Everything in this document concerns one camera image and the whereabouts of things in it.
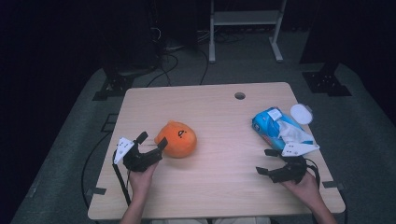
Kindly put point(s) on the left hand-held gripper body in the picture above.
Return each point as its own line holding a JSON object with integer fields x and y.
{"x": 140, "y": 161}

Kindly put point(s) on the person's left hand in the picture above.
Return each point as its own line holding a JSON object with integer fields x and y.
{"x": 141, "y": 182}

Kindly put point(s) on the orange plush toy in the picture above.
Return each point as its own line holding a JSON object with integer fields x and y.
{"x": 179, "y": 143}

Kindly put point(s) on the black stand base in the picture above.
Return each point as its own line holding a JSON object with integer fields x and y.
{"x": 115, "y": 87}
{"x": 327, "y": 82}

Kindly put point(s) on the black floor tape frame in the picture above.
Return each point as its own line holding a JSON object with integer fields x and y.
{"x": 103, "y": 127}

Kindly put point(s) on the person's right hand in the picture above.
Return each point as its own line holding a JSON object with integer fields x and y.
{"x": 305, "y": 189}

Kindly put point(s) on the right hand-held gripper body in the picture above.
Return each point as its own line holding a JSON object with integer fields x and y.
{"x": 288, "y": 172}

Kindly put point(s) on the white wet wipe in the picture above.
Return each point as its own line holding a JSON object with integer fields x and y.
{"x": 291, "y": 133}

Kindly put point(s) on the white metal stand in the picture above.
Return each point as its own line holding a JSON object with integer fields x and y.
{"x": 246, "y": 17}

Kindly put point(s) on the blue wet wipes pack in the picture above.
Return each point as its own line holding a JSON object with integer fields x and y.
{"x": 266, "y": 126}

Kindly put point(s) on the grey tape strip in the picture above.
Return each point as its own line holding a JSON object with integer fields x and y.
{"x": 333, "y": 184}
{"x": 96, "y": 191}

